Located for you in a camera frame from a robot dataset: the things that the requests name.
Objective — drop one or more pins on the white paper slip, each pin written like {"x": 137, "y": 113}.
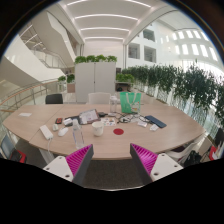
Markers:
{"x": 25, "y": 114}

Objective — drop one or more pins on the white paper cup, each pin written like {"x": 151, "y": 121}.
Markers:
{"x": 97, "y": 129}

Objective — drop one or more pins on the white labelled box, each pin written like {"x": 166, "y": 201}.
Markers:
{"x": 142, "y": 123}

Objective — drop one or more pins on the green hedge row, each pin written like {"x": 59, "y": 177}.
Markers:
{"x": 193, "y": 86}

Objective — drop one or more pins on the small red-black box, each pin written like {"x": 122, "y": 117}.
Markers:
{"x": 59, "y": 120}

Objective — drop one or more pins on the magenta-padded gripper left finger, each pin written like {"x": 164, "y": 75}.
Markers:
{"x": 58, "y": 166}

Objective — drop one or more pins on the small planter with shrubs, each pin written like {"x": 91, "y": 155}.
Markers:
{"x": 70, "y": 80}

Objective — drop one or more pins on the clear plastic water bottle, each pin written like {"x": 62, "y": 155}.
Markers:
{"x": 78, "y": 135}

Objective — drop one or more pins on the green tote bag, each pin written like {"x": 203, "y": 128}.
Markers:
{"x": 130, "y": 102}

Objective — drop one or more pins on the white tissue packet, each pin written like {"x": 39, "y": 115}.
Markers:
{"x": 68, "y": 121}

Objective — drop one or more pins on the clear shaker bottle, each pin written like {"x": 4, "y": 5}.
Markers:
{"x": 113, "y": 105}

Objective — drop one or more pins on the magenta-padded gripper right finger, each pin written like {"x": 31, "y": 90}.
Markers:
{"x": 165, "y": 165}

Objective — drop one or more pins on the black office chair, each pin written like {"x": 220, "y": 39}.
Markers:
{"x": 54, "y": 99}

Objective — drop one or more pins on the white power strip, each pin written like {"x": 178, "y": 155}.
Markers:
{"x": 46, "y": 132}

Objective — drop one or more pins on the clear wrapped packet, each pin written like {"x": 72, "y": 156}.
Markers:
{"x": 154, "y": 127}

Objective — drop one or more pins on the ceiling light strips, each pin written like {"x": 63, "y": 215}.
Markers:
{"x": 106, "y": 16}

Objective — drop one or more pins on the small grey-white charger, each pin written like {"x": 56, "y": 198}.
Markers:
{"x": 55, "y": 127}

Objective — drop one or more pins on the white cabinet with plants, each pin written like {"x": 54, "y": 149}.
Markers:
{"x": 95, "y": 80}

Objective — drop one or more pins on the colourful sticker sheet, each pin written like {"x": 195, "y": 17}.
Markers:
{"x": 108, "y": 122}

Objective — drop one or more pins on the low planter with shrubs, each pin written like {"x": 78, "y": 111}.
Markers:
{"x": 125, "y": 78}

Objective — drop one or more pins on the white chair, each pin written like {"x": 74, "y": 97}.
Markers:
{"x": 98, "y": 98}

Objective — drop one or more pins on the black power adapter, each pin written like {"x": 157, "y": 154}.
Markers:
{"x": 102, "y": 114}

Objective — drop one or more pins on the white computer mouse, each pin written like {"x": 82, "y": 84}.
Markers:
{"x": 63, "y": 131}

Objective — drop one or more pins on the black notebook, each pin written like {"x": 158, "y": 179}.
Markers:
{"x": 74, "y": 119}

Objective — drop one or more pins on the flat round red coaster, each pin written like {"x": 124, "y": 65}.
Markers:
{"x": 118, "y": 131}

